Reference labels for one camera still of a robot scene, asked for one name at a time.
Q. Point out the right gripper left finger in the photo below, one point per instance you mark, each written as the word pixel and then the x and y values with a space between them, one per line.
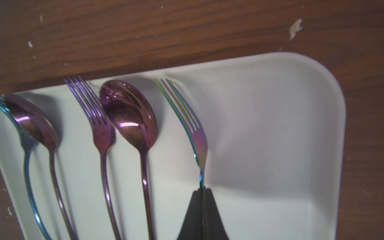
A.
pixel 192 227

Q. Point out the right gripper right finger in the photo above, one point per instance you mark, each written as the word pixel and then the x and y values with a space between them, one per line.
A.
pixel 213 228

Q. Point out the rainbow iridescent fork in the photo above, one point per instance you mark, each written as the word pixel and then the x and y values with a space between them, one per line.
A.
pixel 190 122

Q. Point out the purple fork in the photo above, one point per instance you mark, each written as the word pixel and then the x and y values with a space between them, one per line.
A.
pixel 103 134

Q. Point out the purple spoon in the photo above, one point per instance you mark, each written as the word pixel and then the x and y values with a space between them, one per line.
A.
pixel 35 122
pixel 132 116

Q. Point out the blue metal fork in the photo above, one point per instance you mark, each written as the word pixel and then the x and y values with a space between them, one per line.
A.
pixel 28 144

